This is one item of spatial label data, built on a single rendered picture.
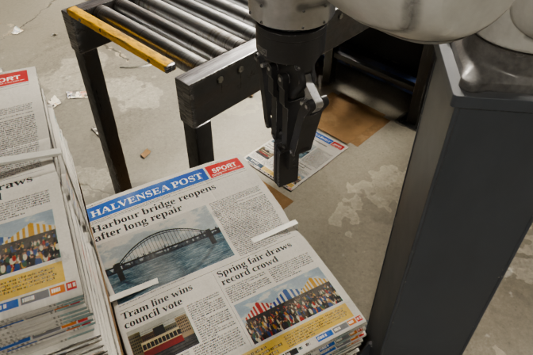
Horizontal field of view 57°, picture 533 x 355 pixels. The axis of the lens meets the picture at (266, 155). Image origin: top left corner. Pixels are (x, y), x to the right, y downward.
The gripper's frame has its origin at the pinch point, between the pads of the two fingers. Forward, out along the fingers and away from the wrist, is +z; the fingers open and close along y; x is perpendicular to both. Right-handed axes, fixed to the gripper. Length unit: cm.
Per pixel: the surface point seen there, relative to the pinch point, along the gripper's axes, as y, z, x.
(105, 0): -99, 16, -1
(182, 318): 6.9, 13.1, -18.7
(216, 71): -49, 16, 11
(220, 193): -11.0, 13.2, -5.3
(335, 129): -99, 96, 87
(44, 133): -7.0, -9.9, -26.4
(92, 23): -83, 14, -8
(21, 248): 8.5, -10.3, -31.0
